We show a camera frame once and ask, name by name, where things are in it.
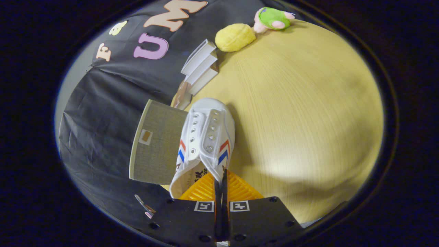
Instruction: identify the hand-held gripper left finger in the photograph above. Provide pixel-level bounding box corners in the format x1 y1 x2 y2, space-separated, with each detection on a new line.
141 170 222 247

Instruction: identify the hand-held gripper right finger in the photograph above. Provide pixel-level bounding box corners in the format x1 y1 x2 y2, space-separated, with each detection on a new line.
221 170 304 247

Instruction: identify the grey fabric storage box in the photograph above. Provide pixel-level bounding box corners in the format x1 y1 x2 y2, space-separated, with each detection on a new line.
129 99 189 186

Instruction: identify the white canvas shoe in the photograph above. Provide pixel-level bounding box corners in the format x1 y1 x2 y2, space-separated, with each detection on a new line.
169 97 236 199

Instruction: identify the brown book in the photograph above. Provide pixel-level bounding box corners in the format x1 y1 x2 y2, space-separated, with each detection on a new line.
171 81 193 111

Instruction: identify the black backdrop cloth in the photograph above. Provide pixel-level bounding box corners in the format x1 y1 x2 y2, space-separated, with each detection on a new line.
57 0 285 230

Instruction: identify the thick beige-edged book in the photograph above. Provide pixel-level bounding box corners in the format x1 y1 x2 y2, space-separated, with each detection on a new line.
188 65 220 96

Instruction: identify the plain white book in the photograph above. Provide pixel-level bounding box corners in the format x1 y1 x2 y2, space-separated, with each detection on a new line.
185 53 219 86

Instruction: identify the white book with photo cover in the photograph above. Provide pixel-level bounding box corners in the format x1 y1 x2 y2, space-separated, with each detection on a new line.
181 39 217 76

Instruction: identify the yellow plush bun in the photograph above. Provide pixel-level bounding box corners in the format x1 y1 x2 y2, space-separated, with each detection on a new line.
215 23 257 52

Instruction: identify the green pink plush toy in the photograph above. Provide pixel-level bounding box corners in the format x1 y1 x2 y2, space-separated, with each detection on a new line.
254 7 296 34

